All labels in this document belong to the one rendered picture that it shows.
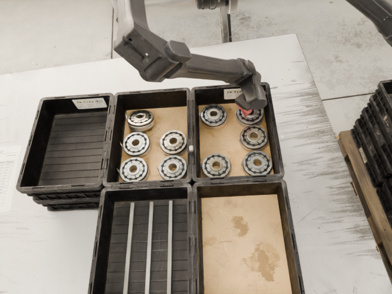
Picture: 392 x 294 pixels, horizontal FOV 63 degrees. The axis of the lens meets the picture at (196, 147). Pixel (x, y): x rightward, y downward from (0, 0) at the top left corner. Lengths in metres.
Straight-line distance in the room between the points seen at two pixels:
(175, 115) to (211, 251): 0.55
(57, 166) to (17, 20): 2.46
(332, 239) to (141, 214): 0.68
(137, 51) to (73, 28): 2.56
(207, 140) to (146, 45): 0.61
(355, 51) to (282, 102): 1.44
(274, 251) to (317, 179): 0.39
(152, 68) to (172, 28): 2.24
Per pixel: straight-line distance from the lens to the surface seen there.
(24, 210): 1.49
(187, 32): 2.91
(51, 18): 3.48
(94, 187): 1.13
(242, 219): 1.11
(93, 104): 1.38
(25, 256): 1.42
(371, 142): 1.99
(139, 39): 0.71
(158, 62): 0.73
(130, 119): 1.29
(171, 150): 1.20
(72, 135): 1.40
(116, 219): 1.17
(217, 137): 1.24
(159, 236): 1.12
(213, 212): 1.12
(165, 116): 1.32
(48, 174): 1.35
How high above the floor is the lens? 1.89
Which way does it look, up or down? 60 degrees down
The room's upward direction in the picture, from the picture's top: 10 degrees counter-clockwise
